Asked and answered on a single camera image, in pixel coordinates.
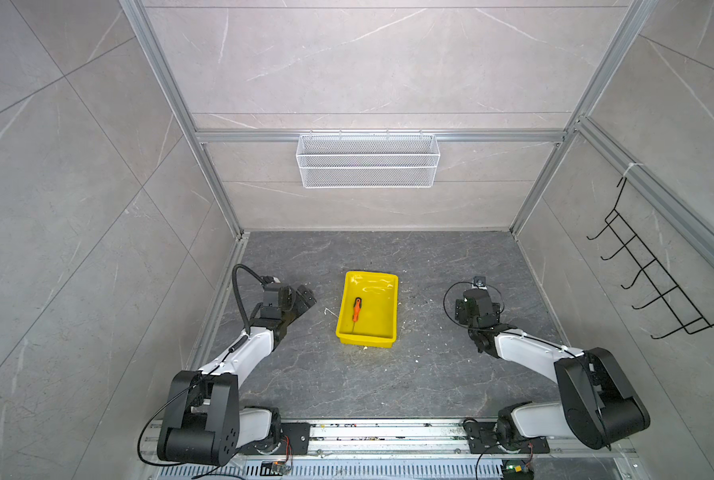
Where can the black wire hook rack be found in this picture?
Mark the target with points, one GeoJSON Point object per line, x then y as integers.
{"type": "Point", "coordinates": [667, 291]}

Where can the yellow plastic bin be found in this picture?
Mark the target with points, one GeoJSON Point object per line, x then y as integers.
{"type": "Point", "coordinates": [377, 325]}

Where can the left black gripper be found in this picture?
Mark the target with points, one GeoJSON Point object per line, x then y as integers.
{"type": "Point", "coordinates": [301, 305]}

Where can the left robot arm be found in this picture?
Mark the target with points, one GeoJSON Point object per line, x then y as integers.
{"type": "Point", "coordinates": [202, 421]}

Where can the white wire mesh basket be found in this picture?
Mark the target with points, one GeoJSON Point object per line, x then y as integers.
{"type": "Point", "coordinates": [342, 161]}

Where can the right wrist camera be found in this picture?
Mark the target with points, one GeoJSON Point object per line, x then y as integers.
{"type": "Point", "coordinates": [479, 282]}

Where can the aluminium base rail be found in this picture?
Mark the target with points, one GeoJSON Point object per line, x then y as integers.
{"type": "Point", "coordinates": [412, 448]}

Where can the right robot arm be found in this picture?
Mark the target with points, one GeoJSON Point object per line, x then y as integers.
{"type": "Point", "coordinates": [598, 404]}

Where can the orange handled screwdriver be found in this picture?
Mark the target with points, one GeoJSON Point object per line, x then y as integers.
{"type": "Point", "coordinates": [357, 307]}

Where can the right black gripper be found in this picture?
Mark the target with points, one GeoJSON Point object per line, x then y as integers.
{"type": "Point", "coordinates": [461, 313]}

